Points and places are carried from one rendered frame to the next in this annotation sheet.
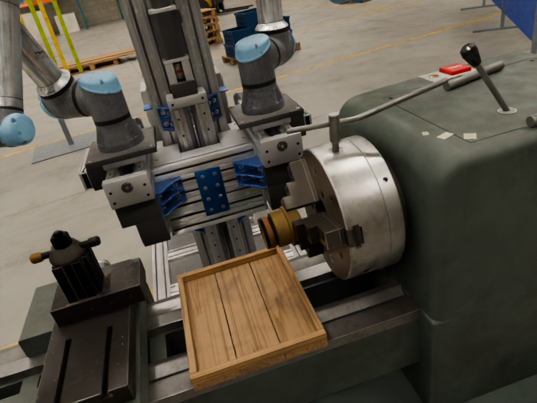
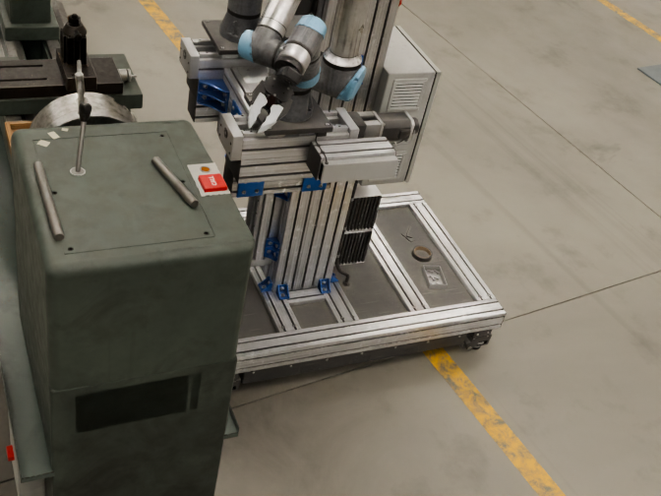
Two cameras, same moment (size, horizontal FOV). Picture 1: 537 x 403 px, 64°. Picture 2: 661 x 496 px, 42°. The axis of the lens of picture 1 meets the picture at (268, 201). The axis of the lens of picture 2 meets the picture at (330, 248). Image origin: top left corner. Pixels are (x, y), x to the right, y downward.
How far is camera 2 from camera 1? 2.64 m
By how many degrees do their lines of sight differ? 56
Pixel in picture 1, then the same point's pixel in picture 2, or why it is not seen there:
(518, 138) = (25, 158)
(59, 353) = (31, 63)
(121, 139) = (224, 27)
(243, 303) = not seen: hidden behind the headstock
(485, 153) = (17, 145)
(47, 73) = not seen: outside the picture
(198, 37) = (323, 13)
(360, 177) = (51, 115)
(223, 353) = not seen: hidden behind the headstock
